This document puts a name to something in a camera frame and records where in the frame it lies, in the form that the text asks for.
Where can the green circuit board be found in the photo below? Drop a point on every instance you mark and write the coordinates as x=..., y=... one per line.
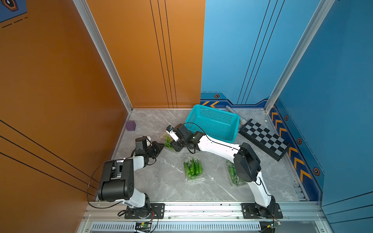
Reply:
x=143, y=227

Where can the purple embossed cube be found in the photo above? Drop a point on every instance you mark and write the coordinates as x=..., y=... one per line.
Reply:
x=130, y=125

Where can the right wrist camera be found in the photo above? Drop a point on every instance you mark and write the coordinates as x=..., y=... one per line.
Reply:
x=171, y=133

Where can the aluminium corner post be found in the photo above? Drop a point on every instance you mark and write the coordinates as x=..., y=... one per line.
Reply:
x=314, y=24
x=95, y=34

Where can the black white chessboard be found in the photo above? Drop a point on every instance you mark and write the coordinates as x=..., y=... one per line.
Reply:
x=268, y=141

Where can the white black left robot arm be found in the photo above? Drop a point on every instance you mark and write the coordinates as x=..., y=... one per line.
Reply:
x=117, y=184

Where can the aluminium corner post right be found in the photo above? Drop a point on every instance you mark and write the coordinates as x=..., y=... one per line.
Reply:
x=314, y=24

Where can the teal plastic mesh basket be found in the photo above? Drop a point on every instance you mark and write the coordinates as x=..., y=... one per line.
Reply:
x=217, y=124

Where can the aluminium corner post left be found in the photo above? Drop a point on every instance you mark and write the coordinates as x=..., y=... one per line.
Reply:
x=95, y=34

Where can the clear plastic pepper container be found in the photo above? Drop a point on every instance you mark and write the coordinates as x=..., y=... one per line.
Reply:
x=168, y=142

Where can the small circuit board right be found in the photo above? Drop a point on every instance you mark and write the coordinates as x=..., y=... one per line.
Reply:
x=275, y=224

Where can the clear right pepper container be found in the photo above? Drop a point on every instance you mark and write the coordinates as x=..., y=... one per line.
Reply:
x=235, y=179

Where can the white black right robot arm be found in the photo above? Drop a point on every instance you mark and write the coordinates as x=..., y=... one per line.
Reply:
x=245, y=160

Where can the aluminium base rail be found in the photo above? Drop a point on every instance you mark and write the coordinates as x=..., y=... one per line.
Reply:
x=208, y=217

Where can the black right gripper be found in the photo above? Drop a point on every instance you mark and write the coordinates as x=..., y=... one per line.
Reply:
x=177, y=148

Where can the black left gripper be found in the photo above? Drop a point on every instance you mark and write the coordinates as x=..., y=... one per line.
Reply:
x=157, y=147

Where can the grey cylinder rod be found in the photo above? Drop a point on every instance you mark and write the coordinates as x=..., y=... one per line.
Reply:
x=242, y=120

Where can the clear middle pepper container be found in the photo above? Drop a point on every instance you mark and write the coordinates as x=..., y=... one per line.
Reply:
x=193, y=168

